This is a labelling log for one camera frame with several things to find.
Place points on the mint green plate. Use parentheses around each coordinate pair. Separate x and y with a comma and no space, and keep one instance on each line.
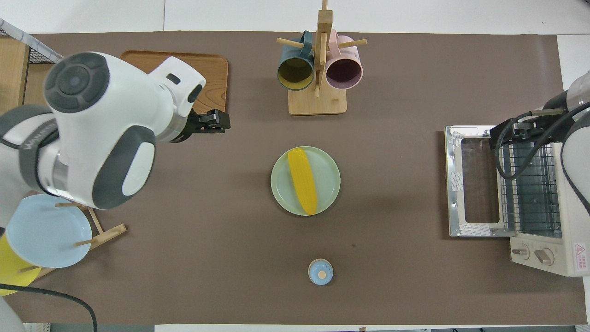
(327,180)

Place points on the beige toaster oven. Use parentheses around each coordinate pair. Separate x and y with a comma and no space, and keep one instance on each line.
(571,258)

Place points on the toaster oven glass door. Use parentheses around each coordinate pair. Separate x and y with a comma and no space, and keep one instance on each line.
(451,207)

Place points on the yellow plate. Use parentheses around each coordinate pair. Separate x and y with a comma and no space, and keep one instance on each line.
(14,279)

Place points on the beige oven knob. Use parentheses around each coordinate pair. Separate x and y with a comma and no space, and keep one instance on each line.
(545,256)
(521,251)

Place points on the dark teal mug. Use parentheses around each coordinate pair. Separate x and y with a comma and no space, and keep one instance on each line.
(295,74)

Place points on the small blue call bell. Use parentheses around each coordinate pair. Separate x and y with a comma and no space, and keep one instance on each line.
(320,273)

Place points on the wooden plate rack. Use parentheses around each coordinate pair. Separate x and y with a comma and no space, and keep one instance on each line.
(110,233)

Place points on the light blue plate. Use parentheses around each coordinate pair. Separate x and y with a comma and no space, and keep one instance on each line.
(46,235)

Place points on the brown table mat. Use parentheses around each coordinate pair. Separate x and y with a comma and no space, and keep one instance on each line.
(184,276)

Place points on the wooden serving tray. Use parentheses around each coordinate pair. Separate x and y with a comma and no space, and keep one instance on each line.
(212,83)

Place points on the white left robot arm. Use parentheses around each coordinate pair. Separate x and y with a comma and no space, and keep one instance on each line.
(115,101)

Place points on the pink mug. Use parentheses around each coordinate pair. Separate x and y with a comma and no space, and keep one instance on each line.
(343,71)

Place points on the wooden mug rack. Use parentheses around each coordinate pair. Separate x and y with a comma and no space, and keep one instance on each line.
(318,103)

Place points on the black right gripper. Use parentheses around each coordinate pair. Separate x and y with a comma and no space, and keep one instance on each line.
(525,133)

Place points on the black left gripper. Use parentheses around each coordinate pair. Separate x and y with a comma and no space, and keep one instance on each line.
(209,122)

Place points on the yellow corn cob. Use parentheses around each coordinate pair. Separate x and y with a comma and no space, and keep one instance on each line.
(303,182)

